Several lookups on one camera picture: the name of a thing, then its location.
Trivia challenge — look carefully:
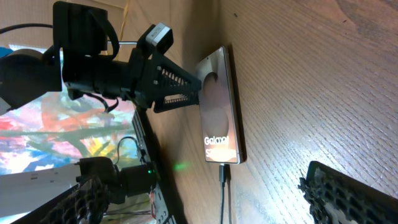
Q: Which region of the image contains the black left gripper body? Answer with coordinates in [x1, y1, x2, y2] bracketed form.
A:
[62, 34, 161, 108]

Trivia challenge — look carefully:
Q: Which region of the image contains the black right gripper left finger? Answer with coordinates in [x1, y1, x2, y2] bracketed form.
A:
[12, 177, 109, 224]

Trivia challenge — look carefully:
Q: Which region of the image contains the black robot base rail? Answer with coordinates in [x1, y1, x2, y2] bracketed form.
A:
[132, 110, 186, 224]

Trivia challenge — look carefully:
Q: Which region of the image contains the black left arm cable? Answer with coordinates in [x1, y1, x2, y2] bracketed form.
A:
[0, 23, 54, 35]

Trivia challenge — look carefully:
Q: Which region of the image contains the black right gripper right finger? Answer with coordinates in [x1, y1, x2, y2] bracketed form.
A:
[298, 161, 397, 224]

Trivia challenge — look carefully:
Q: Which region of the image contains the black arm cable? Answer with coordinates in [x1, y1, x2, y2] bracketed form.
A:
[0, 23, 54, 35]
[113, 136, 147, 166]

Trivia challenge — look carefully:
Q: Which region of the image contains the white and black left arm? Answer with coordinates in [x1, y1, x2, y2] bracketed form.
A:
[1, 1, 201, 113]

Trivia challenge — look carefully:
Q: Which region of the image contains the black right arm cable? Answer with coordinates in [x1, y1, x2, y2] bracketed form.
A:
[113, 136, 147, 166]

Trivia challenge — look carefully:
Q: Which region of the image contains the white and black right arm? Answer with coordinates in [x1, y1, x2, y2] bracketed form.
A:
[16, 157, 397, 223]

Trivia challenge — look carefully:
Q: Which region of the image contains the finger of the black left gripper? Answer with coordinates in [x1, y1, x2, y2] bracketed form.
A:
[152, 57, 201, 96]
[154, 93, 199, 113]

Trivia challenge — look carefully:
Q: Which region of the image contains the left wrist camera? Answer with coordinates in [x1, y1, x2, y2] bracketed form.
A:
[146, 22, 174, 54]

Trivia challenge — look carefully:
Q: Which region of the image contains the black USB charging cable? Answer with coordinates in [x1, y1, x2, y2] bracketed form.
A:
[218, 163, 228, 224]

